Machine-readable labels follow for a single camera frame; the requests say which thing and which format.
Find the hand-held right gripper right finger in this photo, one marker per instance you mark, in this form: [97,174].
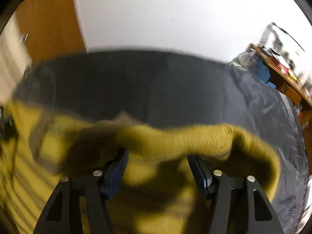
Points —
[199,175]

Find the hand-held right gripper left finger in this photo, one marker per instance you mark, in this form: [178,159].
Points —
[117,173]

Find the yellow striped knit sweater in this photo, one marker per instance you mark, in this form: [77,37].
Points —
[151,136]

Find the beige curtain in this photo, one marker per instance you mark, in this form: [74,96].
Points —
[12,58]

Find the black bed sheet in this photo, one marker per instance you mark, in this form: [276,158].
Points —
[146,82]

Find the brown wooden door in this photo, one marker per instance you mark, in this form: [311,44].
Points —
[48,29]

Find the blue bag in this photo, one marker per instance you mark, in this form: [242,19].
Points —
[262,70]

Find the clear plastic bag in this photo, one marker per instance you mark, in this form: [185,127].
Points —
[243,59]

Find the wooden desk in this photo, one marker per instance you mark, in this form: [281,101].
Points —
[280,78]

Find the clutter of small desk items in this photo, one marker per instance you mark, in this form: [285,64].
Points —
[290,65]

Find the black desk lamp stand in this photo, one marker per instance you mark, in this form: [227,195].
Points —
[287,35]

